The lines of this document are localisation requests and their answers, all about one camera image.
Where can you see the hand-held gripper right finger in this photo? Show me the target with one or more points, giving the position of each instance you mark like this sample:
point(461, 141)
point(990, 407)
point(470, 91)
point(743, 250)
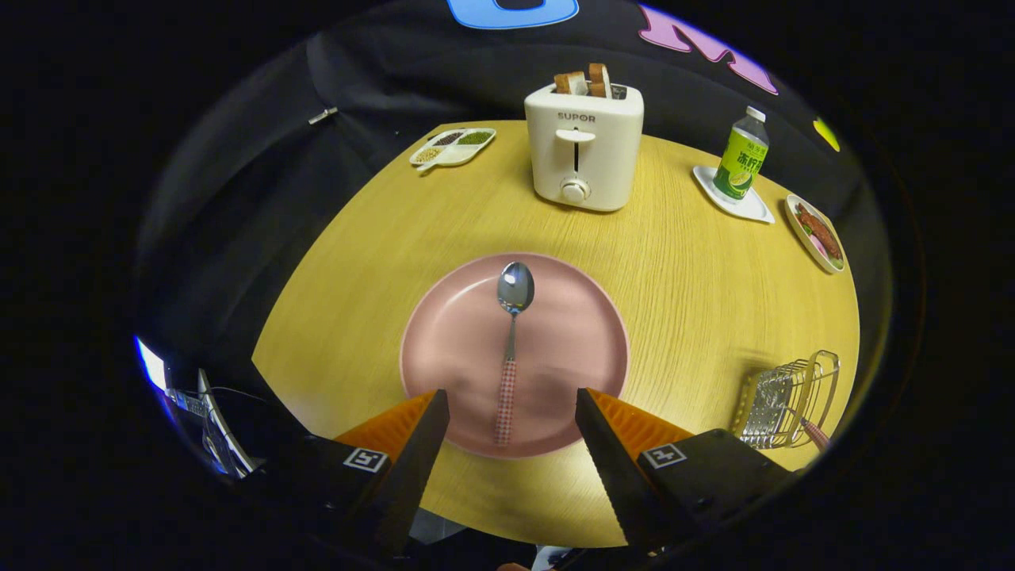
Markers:
point(614, 468)

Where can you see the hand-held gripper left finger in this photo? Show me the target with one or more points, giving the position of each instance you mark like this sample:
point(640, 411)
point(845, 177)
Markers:
point(416, 468)

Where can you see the pink round plate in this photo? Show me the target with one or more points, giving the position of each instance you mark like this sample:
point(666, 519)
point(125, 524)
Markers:
point(571, 333)

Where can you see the silver laptop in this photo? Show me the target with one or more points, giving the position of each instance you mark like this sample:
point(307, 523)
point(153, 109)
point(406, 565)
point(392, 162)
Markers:
point(226, 436)

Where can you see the white square coaster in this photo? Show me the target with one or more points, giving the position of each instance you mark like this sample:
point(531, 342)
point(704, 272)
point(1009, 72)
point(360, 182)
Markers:
point(755, 211)

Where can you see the white oval food plate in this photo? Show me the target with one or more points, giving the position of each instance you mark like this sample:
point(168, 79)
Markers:
point(802, 238)

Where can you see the white toaster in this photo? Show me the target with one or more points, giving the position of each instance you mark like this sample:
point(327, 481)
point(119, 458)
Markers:
point(610, 159)

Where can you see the brown meat slice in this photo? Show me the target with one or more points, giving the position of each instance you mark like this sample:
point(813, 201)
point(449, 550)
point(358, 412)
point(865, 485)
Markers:
point(821, 230)

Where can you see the white divided condiment dish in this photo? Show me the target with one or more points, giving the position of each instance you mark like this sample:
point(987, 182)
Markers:
point(453, 155)

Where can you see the black backdrop cloth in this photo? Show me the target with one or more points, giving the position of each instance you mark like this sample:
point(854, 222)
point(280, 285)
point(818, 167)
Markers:
point(238, 198)

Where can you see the green label drink bottle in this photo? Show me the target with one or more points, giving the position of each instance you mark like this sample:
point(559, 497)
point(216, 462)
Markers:
point(741, 159)

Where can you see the white cloth clip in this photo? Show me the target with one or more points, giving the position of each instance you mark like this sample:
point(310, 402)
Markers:
point(323, 116)

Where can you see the toast bread slice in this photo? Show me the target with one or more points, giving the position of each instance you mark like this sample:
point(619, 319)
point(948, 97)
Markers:
point(569, 82)
point(599, 79)

